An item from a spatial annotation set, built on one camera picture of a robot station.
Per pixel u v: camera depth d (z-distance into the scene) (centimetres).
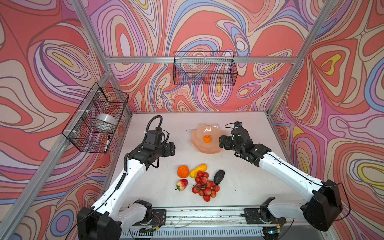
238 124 71
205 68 96
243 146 59
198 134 104
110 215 39
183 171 83
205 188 80
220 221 73
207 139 100
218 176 83
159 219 72
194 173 84
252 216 73
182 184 80
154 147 58
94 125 72
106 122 70
